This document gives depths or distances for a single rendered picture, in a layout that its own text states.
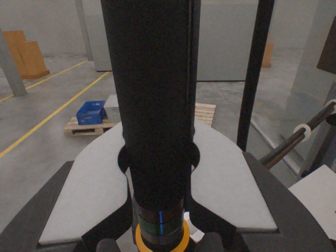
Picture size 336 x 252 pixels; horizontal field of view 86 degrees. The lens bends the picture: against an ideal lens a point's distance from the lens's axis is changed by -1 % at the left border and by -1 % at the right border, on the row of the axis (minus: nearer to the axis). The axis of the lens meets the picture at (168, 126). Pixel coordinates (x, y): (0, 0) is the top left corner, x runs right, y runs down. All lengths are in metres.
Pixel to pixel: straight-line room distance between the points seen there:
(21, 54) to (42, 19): 6.39
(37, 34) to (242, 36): 12.44
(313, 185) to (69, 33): 13.80
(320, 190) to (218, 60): 5.39
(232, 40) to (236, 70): 0.85
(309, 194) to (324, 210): 0.05
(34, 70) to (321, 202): 8.36
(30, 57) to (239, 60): 7.09
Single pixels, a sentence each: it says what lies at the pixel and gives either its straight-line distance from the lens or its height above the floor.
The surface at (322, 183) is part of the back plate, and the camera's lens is 0.63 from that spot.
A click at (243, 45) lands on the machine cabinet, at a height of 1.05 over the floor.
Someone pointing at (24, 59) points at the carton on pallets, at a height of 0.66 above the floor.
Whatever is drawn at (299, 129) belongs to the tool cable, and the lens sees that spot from 0.37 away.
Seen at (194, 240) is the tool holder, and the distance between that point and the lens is 0.20.
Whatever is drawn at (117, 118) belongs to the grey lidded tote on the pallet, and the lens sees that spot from 3.33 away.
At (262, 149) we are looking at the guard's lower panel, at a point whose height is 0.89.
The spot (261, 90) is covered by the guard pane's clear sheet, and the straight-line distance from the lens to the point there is 1.48.
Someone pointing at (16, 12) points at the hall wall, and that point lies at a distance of 15.59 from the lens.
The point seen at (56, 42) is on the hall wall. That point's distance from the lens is 14.47.
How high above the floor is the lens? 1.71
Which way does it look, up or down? 30 degrees down
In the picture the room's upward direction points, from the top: 2 degrees counter-clockwise
